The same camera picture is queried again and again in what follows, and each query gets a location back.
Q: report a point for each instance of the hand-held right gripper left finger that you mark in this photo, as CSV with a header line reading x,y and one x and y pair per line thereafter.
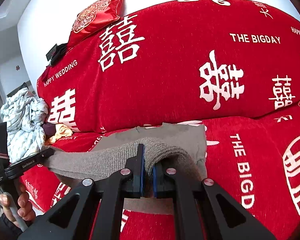
x,y
141,170

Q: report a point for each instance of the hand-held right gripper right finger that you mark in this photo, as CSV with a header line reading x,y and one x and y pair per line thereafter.
x,y
155,180

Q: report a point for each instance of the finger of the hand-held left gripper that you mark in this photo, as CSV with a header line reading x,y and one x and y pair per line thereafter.
x,y
47,153

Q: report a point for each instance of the grey knit sweater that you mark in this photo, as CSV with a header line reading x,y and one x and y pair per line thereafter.
x,y
102,157

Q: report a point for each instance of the person's left hand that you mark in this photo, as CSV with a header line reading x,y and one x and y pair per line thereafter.
x,y
25,205

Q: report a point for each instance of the dark purple cloth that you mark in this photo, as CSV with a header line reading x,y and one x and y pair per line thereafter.
x,y
49,129

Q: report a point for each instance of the orange cloth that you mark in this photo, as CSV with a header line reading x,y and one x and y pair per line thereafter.
x,y
62,131

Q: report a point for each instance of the light blue printed cloth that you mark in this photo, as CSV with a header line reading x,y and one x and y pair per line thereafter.
x,y
22,125

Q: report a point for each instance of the dark rectangular box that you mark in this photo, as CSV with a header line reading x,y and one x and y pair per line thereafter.
x,y
51,52

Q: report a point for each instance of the black cloth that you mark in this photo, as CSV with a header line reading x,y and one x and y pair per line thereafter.
x,y
61,52

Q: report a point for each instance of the red printed sofa cover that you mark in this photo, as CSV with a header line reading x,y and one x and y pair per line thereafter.
x,y
177,67

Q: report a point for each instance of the red embroidered pillow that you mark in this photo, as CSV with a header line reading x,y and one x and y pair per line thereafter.
x,y
95,17

